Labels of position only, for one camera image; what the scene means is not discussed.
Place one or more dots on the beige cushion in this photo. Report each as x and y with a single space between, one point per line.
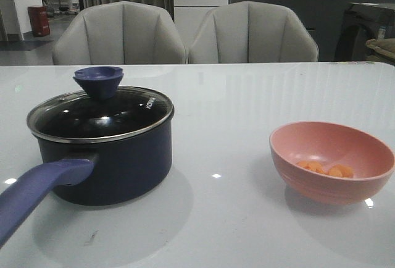
381 50

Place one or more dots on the glass lid purple knob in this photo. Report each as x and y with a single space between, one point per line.
103 110

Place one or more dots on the dark washing machine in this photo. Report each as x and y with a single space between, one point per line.
363 22

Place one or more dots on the orange ham slice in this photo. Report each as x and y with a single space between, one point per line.
303 164
315 167
343 171

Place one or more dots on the red bin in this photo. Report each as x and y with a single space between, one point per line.
38 20

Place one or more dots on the dark blue saucepan purple handle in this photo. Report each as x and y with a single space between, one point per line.
95 174

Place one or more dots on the right grey armchair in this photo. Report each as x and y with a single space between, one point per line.
252 32

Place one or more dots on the left grey armchair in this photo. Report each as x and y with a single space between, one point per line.
120 33

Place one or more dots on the pink bowl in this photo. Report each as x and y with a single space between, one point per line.
371 160

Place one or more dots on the grey armchair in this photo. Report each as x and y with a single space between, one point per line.
252 32
120 33

